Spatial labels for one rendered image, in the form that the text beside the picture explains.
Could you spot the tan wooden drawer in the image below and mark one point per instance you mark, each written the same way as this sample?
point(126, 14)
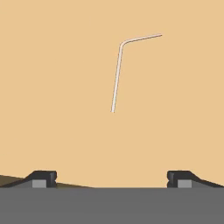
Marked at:
point(73, 102)

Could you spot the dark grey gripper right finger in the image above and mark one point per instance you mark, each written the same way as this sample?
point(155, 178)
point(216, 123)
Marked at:
point(180, 176)

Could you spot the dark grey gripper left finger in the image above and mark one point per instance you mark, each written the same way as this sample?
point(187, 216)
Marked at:
point(43, 176)

